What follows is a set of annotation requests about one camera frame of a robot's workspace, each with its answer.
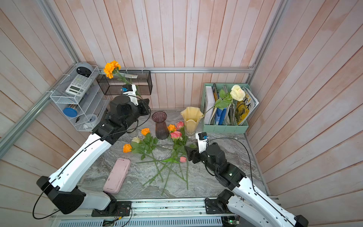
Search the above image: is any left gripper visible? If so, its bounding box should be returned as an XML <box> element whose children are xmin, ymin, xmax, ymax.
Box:
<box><xmin>121</xmin><ymin>98</ymin><xmax>150</xmax><ymax>129</ymax></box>

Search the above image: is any pink rose flower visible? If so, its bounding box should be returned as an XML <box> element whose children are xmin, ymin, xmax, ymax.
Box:
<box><xmin>141</xmin><ymin>130</ymin><xmax>182</xmax><ymax>186</ymax></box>

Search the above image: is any orange marigold flower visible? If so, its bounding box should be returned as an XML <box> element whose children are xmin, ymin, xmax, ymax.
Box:
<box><xmin>104</xmin><ymin>61</ymin><xmax>142</xmax><ymax>98</ymax></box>

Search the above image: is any cream white rose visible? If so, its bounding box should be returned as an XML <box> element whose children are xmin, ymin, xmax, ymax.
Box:
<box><xmin>205</xmin><ymin>85</ymin><xmax>245</xmax><ymax>113</ymax></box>

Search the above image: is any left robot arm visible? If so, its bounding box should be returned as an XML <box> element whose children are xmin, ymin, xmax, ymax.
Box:
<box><xmin>36</xmin><ymin>95</ymin><xmax>151</xmax><ymax>217</ymax></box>

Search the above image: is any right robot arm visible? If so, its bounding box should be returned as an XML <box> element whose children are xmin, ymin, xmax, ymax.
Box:
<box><xmin>185</xmin><ymin>143</ymin><xmax>309</xmax><ymax>227</ymax></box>

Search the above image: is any pink tulip flower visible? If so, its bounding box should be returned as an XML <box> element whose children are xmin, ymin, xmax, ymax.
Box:
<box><xmin>137</xmin><ymin>156</ymin><xmax>187</xmax><ymax>164</ymax></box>

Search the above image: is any purple glass vase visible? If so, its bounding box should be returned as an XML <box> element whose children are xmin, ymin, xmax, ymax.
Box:
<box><xmin>152</xmin><ymin>111</ymin><xmax>169</xmax><ymax>140</ymax></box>

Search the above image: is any small orange rose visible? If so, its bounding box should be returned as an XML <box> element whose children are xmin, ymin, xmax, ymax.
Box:
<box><xmin>141</xmin><ymin>128</ymin><xmax>150</xmax><ymax>136</ymax></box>

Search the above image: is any pink rose near vase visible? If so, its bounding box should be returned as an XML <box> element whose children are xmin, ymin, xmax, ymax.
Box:
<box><xmin>176</xmin><ymin>121</ymin><xmax>184</xmax><ymax>130</ymax></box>

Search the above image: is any orange rose by vase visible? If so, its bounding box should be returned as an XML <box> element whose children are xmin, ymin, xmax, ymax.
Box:
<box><xmin>167</xmin><ymin>124</ymin><xmax>177</xmax><ymax>133</ymax></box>

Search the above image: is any yellow glass vase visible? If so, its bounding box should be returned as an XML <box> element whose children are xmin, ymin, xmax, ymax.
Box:
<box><xmin>181</xmin><ymin>107</ymin><xmax>204</xmax><ymax>137</ymax></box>

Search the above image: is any large orange rose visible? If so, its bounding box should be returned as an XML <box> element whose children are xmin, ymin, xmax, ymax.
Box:
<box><xmin>122</xmin><ymin>143</ymin><xmax>164</xmax><ymax>183</ymax></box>

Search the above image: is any green file organizer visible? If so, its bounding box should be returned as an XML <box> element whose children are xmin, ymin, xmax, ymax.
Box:
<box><xmin>201</xmin><ymin>83</ymin><xmax>251</xmax><ymax>134</ymax></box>

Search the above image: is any white calculator on shelf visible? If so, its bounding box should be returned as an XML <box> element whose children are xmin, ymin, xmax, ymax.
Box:
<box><xmin>65</xmin><ymin>74</ymin><xmax>92</xmax><ymax>97</ymax></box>

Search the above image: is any yellow magazine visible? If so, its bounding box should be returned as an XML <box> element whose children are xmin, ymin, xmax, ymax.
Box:
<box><xmin>234</xmin><ymin>87</ymin><xmax>259</xmax><ymax>125</ymax></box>

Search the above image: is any round black white device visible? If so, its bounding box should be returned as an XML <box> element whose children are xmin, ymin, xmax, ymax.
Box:
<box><xmin>76</xmin><ymin>62</ymin><xmax>94</xmax><ymax>78</ymax></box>

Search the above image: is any blue lid jar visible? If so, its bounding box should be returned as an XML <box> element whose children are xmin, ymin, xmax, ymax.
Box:
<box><xmin>63</xmin><ymin>104</ymin><xmax>78</xmax><ymax>118</ymax></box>

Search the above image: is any pink pencil case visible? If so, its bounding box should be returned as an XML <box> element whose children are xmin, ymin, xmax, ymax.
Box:
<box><xmin>103</xmin><ymin>158</ymin><xmax>131</xmax><ymax>194</ymax></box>

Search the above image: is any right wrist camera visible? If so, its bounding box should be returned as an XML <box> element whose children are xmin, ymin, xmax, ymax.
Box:
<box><xmin>195</xmin><ymin>132</ymin><xmax>208</xmax><ymax>153</ymax></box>

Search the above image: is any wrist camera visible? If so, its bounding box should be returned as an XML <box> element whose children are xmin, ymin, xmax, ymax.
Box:
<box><xmin>122</xmin><ymin>84</ymin><xmax>139</xmax><ymax>106</ymax></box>
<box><xmin>195</xmin><ymin>132</ymin><xmax>208</xmax><ymax>153</ymax></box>

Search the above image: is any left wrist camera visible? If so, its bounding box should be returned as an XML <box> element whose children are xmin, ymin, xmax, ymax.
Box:
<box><xmin>122</xmin><ymin>84</ymin><xmax>139</xmax><ymax>106</ymax></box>

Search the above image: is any black wire basket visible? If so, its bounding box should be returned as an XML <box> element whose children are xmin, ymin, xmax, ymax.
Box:
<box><xmin>96</xmin><ymin>70</ymin><xmax>153</xmax><ymax>95</ymax></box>

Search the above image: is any white wire shelf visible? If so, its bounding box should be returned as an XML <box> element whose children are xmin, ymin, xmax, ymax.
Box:
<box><xmin>50</xmin><ymin>64</ymin><xmax>110</xmax><ymax>132</ymax></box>

